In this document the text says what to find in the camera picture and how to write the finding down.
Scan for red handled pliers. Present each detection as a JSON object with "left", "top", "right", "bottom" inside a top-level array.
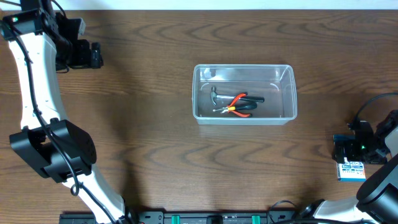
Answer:
[{"left": 226, "top": 93, "right": 252, "bottom": 118}]

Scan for clear plastic container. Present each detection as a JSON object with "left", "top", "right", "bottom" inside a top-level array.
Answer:
[{"left": 192, "top": 64, "right": 298, "bottom": 126}]

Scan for blue white screwdriver set box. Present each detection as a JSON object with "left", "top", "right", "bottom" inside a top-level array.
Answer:
[{"left": 332, "top": 134, "right": 366, "bottom": 182}]

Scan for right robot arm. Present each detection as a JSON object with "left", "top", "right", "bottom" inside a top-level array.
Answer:
[{"left": 298, "top": 110, "right": 397, "bottom": 223}]

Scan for small claw hammer black handle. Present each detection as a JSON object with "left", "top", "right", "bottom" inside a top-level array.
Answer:
[{"left": 210, "top": 86, "right": 265, "bottom": 105}]

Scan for yellow black screwdriver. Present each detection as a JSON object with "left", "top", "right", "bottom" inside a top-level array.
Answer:
[{"left": 213, "top": 103, "right": 257, "bottom": 113}]

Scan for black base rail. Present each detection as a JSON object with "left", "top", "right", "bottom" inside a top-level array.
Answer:
[{"left": 58, "top": 210, "right": 371, "bottom": 224}]

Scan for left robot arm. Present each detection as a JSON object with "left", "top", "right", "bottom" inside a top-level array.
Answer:
[{"left": 1, "top": 0, "right": 137, "bottom": 223}]

